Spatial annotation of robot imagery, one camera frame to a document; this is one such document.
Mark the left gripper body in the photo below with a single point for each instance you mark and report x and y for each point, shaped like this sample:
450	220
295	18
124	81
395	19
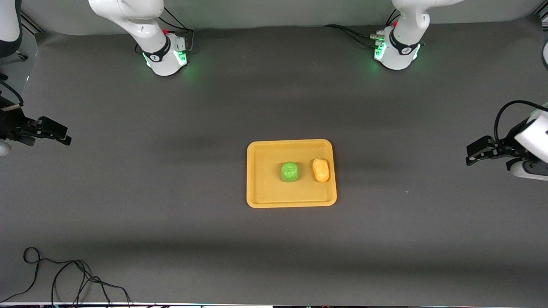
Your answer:
505	146

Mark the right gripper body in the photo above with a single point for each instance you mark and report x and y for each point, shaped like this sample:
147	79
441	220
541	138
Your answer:
13	124

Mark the yellow potato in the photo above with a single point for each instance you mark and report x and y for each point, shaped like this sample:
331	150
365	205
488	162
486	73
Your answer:
320	170

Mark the green apple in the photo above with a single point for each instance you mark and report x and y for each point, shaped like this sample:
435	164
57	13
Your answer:
290	172

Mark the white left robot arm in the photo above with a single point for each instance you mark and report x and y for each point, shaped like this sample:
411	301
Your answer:
404	30

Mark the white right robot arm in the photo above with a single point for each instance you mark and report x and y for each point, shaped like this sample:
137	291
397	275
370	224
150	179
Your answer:
145	30

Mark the orange plastic tray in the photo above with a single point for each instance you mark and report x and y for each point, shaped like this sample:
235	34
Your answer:
269	188

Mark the dark grey table mat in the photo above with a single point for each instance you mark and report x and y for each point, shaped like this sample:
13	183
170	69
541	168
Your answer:
274	256

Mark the aluminium frame rail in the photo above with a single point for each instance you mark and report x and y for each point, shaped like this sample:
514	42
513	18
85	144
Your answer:
33	25

